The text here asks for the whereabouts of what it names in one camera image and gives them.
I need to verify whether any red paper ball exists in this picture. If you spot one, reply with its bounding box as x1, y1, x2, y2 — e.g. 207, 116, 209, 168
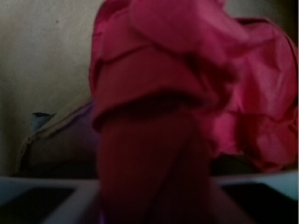
89, 0, 298, 171

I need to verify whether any dark rounded gripper finger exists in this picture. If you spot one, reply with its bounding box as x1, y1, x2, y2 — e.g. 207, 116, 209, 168
98, 112, 211, 224

